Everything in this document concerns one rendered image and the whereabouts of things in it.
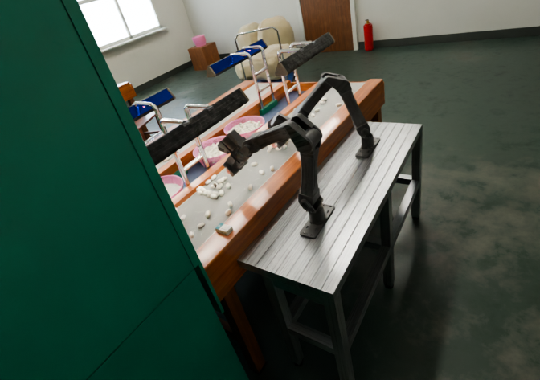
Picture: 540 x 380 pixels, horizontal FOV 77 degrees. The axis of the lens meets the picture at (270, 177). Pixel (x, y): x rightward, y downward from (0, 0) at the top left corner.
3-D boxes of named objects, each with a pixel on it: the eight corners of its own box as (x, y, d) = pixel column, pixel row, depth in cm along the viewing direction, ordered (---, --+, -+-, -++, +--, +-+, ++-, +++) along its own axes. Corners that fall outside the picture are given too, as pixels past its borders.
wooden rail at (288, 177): (383, 104, 238) (382, 78, 228) (216, 307, 124) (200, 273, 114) (367, 104, 244) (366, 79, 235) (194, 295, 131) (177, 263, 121)
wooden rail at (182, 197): (329, 93, 258) (326, 79, 252) (141, 259, 144) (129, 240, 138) (322, 93, 261) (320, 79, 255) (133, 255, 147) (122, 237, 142)
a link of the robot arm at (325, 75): (290, 121, 161) (333, 69, 149) (288, 114, 169) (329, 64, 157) (310, 135, 166) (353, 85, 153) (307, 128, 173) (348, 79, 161)
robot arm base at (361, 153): (353, 143, 167) (366, 145, 164) (366, 124, 180) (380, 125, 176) (354, 157, 172) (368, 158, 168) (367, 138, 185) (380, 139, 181)
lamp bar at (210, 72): (268, 47, 258) (266, 38, 255) (214, 77, 219) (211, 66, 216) (259, 48, 263) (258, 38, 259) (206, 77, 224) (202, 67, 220)
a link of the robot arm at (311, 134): (298, 206, 133) (296, 134, 113) (305, 196, 138) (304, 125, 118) (312, 210, 131) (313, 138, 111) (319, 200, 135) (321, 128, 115)
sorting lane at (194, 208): (366, 84, 237) (366, 82, 236) (182, 271, 124) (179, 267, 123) (328, 84, 254) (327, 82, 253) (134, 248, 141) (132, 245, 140)
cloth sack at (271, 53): (304, 65, 495) (300, 37, 474) (280, 83, 447) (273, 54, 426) (272, 67, 525) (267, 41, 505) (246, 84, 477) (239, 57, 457)
